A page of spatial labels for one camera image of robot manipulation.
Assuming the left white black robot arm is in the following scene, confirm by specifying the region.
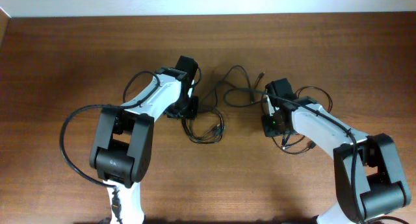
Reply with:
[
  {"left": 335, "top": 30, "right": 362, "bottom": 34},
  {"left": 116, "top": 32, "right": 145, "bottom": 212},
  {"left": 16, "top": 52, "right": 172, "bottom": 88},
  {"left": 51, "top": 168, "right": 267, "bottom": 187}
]
[{"left": 90, "top": 56, "right": 200, "bottom": 223}]

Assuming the thin black USB cable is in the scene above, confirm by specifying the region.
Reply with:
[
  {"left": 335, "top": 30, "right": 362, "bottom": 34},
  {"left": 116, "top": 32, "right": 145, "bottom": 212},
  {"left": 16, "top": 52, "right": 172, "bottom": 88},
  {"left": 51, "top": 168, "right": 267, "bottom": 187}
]
[{"left": 198, "top": 64, "right": 266, "bottom": 113}]

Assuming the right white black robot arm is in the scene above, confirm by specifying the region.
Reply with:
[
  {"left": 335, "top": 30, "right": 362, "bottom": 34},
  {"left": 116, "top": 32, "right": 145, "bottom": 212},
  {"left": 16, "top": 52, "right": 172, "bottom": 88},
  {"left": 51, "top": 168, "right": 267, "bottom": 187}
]
[{"left": 261, "top": 79, "right": 411, "bottom": 223}]

